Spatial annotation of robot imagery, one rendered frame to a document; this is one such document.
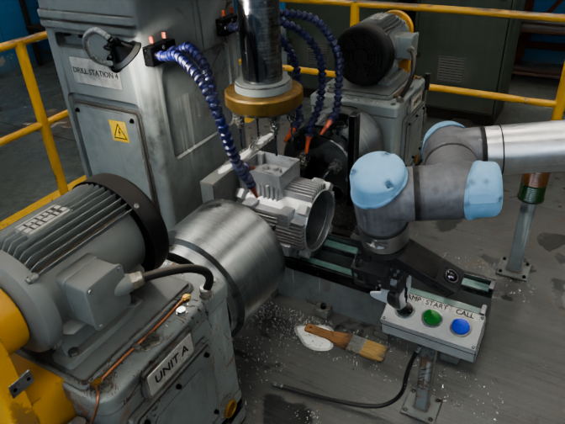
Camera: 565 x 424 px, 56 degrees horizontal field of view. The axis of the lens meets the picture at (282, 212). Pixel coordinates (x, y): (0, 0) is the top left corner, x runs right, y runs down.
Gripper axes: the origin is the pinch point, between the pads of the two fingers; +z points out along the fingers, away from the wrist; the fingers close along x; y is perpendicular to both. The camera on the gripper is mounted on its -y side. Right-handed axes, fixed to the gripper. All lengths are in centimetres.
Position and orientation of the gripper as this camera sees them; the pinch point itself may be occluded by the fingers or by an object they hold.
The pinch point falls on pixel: (403, 304)
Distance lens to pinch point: 99.1
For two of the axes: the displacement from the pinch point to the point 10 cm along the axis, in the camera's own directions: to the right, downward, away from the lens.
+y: -8.7, -2.3, 4.4
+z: 2.2, 6.1, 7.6
